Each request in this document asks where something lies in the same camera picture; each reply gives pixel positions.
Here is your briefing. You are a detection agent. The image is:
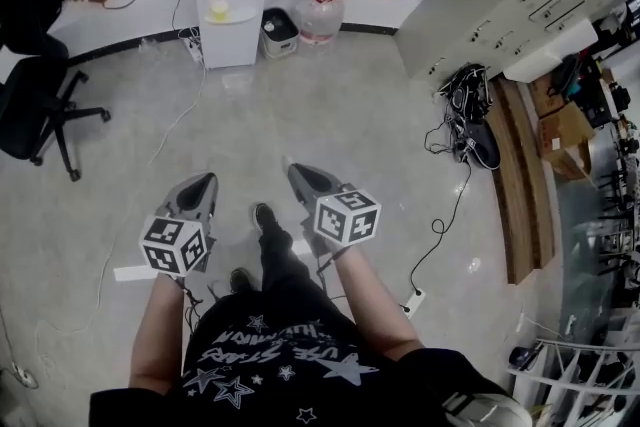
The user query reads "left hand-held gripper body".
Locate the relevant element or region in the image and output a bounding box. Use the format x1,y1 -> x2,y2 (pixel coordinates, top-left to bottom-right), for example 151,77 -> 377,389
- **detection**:
138,172 -> 219,277

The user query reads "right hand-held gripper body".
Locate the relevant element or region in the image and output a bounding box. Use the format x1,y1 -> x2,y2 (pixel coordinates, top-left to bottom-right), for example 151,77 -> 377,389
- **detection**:
287,163 -> 382,247

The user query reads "person's right forearm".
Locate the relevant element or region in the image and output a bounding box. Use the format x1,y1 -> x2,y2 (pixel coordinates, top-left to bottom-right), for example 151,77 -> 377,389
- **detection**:
327,239 -> 426,359

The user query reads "person's left forearm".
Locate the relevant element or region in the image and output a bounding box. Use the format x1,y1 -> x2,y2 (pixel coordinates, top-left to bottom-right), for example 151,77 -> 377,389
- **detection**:
128,270 -> 202,389

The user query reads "strip of white floor tape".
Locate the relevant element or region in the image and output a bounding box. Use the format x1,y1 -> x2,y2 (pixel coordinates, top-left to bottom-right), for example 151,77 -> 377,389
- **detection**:
113,264 -> 156,283

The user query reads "person's black right shoe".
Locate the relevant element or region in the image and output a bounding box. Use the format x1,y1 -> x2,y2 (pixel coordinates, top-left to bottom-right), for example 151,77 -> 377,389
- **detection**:
252,202 -> 277,232

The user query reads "person's black shoe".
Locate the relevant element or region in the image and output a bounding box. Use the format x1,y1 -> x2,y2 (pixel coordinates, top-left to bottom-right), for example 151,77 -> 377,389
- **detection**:
252,202 -> 277,232
228,267 -> 254,294

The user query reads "person's black trouser leg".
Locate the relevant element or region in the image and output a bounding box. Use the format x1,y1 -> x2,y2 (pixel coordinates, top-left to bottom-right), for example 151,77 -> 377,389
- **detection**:
257,213 -> 331,299

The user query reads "person's black left shoe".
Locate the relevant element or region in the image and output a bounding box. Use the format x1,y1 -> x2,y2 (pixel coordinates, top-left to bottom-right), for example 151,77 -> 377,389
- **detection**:
228,267 -> 254,294

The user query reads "white power strip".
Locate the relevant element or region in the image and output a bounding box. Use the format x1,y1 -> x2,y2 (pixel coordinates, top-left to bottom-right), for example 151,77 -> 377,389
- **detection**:
399,288 -> 427,319
183,37 -> 205,65

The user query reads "small white bin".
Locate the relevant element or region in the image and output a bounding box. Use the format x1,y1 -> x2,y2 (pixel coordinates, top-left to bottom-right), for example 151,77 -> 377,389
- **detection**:
258,7 -> 300,60

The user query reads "large clear water jug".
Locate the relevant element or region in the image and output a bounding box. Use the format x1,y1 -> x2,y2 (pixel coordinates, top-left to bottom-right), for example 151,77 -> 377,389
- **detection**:
294,0 -> 350,47

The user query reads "person's black star-print shirt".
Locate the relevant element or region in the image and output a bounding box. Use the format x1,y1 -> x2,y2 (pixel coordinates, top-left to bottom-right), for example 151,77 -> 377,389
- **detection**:
89,282 -> 531,427

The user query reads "stack of wooden boards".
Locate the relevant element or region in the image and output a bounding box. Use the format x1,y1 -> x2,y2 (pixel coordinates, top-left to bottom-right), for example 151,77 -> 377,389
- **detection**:
487,77 -> 557,286

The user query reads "white floor plug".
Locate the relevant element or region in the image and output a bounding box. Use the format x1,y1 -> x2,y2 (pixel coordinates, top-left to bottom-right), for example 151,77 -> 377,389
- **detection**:
9,362 -> 40,390

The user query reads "black office chair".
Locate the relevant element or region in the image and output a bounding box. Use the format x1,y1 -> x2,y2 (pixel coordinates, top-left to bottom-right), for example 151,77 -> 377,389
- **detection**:
0,34 -> 112,182

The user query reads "white curved counter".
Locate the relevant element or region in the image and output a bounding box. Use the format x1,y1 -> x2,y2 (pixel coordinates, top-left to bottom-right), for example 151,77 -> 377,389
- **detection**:
47,0 -> 421,66

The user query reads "brown cardboard box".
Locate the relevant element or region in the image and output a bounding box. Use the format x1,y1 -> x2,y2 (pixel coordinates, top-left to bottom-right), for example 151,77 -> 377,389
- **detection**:
537,102 -> 597,181

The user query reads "black floor cable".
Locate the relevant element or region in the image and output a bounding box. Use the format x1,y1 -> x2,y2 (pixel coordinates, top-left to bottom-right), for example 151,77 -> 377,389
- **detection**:
408,162 -> 474,292

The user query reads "white floor cable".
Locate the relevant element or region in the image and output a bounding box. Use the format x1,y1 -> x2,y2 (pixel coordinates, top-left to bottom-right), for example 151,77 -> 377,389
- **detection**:
147,62 -> 208,167

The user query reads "tangle of black cables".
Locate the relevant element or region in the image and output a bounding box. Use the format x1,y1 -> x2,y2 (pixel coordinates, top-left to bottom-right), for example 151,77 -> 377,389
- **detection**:
423,63 -> 502,171

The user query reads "grey white shoulder strap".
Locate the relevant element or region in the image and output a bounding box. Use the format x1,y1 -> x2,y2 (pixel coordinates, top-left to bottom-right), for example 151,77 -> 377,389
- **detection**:
442,389 -> 532,427

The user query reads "white wire rack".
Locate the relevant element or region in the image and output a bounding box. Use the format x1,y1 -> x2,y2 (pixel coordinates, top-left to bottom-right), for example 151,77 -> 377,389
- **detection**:
504,337 -> 640,427

